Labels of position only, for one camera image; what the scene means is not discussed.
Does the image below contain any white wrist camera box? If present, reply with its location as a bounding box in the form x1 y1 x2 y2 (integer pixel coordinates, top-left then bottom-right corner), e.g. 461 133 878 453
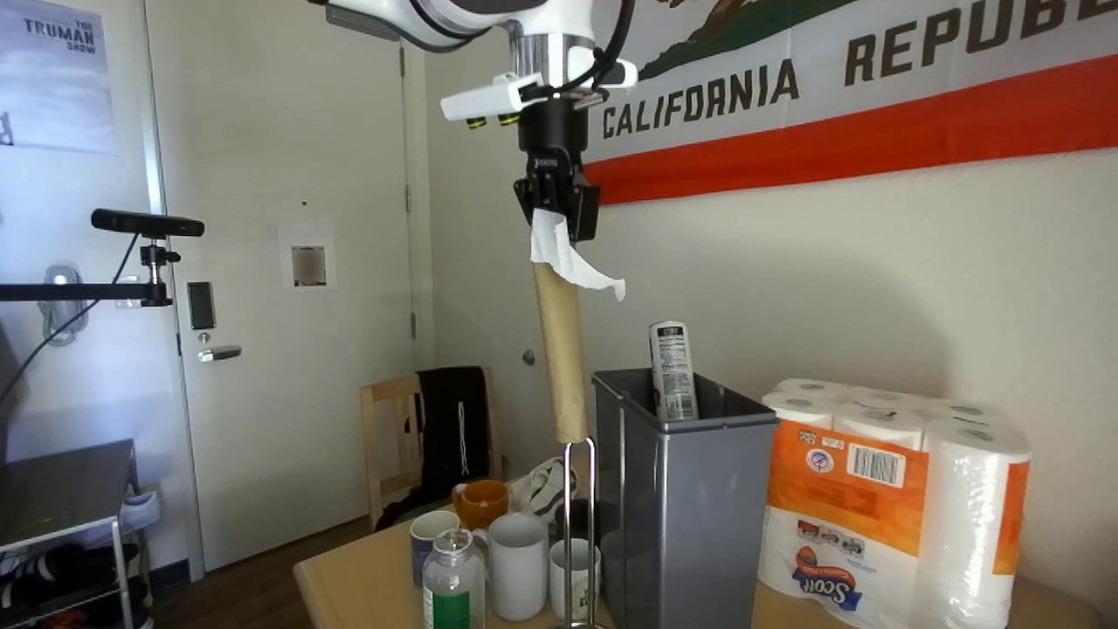
437 65 552 130

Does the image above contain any California Republic flag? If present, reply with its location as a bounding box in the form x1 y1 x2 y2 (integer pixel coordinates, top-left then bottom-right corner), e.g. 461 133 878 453
581 0 1118 210

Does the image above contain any purple mug with white inside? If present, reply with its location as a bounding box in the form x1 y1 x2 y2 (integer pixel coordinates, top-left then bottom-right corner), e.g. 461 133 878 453
406 505 463 592

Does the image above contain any silver door handle lock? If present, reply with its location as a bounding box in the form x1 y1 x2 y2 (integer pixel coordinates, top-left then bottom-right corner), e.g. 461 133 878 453
186 280 244 368

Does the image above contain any white paper wall poster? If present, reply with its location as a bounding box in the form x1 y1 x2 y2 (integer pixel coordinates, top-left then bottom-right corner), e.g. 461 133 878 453
0 0 120 155

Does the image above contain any grey plastic bin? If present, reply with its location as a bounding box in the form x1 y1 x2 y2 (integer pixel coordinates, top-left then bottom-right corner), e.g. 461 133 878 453
591 368 781 629

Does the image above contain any cardboard paper towel core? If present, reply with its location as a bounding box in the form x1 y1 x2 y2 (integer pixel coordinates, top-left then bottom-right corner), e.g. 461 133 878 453
526 206 629 448

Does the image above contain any small portrait print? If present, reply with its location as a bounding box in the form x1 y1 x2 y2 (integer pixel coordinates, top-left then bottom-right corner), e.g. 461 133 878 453
278 221 339 293

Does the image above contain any grey metal cart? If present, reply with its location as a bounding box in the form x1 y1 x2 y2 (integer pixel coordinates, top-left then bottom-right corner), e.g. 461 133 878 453
0 438 161 629

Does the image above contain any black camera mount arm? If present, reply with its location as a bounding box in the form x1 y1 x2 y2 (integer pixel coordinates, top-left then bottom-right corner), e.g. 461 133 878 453
0 239 186 312

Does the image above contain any orange paper towel multipack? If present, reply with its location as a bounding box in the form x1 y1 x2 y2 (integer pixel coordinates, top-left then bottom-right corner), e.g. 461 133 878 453
753 375 1035 629

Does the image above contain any green-lidded glass jar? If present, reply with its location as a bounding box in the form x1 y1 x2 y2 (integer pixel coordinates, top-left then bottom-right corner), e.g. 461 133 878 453
419 525 488 629

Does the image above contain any white door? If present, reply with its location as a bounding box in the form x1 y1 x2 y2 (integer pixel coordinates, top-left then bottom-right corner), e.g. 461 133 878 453
142 0 428 573

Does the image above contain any black bar camera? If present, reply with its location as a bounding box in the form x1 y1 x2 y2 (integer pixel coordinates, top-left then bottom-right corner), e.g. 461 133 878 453
86 206 211 242

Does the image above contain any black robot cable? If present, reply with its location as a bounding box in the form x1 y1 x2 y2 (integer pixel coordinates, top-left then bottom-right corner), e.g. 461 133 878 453
591 0 639 88

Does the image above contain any orange mug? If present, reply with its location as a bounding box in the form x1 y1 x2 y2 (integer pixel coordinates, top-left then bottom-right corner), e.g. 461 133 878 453
449 475 512 535

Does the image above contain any white cloth with dark stripes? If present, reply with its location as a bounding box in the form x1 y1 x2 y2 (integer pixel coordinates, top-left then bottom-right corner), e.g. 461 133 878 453
506 453 572 517

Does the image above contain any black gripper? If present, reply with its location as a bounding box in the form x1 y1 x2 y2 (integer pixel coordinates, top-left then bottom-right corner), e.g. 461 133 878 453
512 97 603 245

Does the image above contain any grey white remote control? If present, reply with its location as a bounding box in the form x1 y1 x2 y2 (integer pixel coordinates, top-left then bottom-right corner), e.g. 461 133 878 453
645 318 702 426

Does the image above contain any tall white mug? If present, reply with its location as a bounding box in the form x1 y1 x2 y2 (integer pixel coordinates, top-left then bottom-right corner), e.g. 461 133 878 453
483 509 552 624

